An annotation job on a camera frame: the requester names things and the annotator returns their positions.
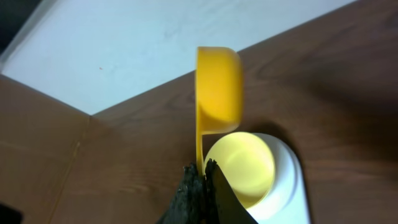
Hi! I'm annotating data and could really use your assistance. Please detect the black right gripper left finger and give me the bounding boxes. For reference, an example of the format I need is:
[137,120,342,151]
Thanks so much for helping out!
[157,163,205,224]

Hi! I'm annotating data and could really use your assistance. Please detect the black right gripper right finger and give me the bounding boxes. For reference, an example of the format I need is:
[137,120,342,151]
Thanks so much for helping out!
[205,159,257,224]

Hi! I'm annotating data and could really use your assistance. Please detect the yellow measuring scoop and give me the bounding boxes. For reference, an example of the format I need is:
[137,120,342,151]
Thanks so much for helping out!
[195,47,243,175]

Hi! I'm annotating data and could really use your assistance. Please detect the pale yellow bowl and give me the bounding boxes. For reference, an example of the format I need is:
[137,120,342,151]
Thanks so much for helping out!
[205,132,276,209]

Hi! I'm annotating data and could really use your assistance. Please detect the white digital kitchen scale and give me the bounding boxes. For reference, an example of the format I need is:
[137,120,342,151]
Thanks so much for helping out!
[248,133,312,224]

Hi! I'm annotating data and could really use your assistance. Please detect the cardboard panel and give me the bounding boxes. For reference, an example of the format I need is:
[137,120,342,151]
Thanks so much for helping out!
[1,76,90,223]

